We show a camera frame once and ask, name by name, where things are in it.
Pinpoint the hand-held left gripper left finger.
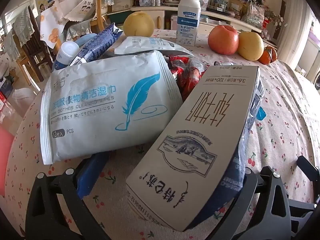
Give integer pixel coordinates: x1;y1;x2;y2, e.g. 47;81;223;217
25;152;113;240

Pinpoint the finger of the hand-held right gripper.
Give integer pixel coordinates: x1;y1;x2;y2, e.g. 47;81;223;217
296;156;320;181
287;198;317;233

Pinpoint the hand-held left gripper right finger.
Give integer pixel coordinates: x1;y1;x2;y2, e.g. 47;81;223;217
182;166;293;240

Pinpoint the white wipes pack blue feather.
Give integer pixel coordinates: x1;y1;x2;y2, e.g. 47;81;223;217
40;50;184;165

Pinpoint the beige and blue milk carton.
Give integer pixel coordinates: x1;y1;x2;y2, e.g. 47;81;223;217
126;65;263;232

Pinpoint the white plastic bin bag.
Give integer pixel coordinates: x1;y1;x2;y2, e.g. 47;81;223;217
12;87;38;106

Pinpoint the red snack wrapper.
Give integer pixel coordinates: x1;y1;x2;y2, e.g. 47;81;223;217
168;56;209;103

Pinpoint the small white and blue bottle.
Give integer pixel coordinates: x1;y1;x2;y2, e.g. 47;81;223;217
54;41;80;71

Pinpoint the cherry print tablecloth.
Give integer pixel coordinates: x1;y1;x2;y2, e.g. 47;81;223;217
5;29;320;240

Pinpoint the pink stool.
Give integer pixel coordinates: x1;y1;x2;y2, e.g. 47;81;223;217
0;124;16;157

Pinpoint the orange persimmon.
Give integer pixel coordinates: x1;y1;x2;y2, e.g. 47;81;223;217
258;49;272;64
265;46;278;62

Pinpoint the yellow apple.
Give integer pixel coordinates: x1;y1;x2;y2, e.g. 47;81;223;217
237;31;265;61

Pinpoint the dark wooden chair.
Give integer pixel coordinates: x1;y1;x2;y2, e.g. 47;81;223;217
12;5;53;83

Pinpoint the red apple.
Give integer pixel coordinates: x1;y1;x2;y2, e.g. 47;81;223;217
208;25;239;55

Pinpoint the orange print table cover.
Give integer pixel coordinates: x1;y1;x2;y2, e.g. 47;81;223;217
39;7;66;49

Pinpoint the yellow pear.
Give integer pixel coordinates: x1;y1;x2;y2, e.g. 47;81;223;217
123;11;154;38

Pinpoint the plastic bag of goods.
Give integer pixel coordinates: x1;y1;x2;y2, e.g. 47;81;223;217
246;0;266;29

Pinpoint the white television cabinet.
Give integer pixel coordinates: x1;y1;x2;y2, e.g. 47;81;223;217
107;4;271;40

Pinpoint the white mesh food cover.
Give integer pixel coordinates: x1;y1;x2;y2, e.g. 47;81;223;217
51;0;101;22

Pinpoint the white supplement bottle blue label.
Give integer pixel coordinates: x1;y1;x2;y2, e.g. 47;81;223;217
176;0;202;45

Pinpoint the clear plastic zip bag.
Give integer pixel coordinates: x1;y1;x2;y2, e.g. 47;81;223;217
185;0;210;12

